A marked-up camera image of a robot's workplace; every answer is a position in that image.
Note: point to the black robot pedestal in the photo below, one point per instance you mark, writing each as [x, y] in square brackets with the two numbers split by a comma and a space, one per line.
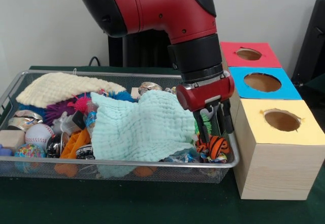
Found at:
[147, 49]

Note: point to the white baseball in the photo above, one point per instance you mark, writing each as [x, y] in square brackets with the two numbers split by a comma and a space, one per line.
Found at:
[38, 134]

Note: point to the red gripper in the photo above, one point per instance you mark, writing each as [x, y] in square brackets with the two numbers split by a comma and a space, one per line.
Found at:
[205, 93]

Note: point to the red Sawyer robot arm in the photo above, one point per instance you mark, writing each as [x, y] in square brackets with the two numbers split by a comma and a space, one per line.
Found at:
[162, 8]

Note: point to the cream yellow cloth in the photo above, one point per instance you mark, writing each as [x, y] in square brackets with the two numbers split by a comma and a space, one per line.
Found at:
[61, 88]

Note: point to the mint green cloth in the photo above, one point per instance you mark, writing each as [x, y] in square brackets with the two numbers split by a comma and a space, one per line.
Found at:
[139, 127]

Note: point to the wooden box with three holes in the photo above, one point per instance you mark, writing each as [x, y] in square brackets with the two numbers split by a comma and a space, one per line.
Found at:
[274, 158]

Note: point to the clear mesh bin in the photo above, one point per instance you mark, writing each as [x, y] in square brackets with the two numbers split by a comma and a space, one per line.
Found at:
[152, 172]

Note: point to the orange tiger striped toy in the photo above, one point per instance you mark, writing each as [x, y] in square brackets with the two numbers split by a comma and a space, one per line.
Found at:
[218, 146]

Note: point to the orange plastic toy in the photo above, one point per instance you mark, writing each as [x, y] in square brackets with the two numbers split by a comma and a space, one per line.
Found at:
[71, 150]

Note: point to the plain wooden block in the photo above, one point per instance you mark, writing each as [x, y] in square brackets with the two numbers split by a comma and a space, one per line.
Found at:
[11, 139]

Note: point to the colourful speckled ball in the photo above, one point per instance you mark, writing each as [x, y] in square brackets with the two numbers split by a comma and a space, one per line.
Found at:
[29, 153]

